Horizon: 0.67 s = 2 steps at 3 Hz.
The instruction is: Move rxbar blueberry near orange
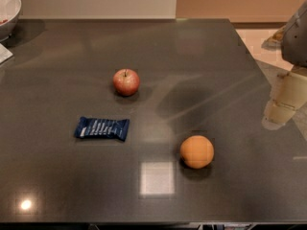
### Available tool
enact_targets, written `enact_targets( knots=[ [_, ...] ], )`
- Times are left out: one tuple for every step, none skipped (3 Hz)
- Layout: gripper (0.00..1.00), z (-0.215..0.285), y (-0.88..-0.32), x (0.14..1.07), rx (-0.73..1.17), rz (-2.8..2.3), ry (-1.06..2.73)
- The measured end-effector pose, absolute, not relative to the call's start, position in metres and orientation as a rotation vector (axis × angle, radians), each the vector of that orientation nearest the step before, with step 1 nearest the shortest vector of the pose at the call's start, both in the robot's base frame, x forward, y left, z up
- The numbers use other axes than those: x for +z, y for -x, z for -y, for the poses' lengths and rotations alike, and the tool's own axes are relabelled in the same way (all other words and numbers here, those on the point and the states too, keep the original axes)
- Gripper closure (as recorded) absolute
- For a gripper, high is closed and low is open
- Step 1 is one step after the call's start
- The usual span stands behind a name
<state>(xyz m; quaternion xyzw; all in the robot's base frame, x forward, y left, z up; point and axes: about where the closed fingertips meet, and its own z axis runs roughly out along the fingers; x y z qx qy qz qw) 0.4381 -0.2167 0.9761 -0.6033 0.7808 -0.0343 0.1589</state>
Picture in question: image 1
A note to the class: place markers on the blue rxbar blueberry wrapper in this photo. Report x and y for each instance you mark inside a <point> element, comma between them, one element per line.
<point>102,128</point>

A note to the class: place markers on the white paper sheet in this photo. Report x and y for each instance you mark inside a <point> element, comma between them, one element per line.
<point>5,54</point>

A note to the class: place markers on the white bowl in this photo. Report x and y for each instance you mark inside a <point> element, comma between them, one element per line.
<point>9,13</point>

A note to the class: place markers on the orange fruit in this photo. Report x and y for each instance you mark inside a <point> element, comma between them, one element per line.
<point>196,152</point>

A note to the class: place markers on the red apple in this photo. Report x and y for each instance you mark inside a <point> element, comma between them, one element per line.
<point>126,82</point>

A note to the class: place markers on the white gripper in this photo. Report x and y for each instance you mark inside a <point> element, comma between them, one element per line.
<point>295,43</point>

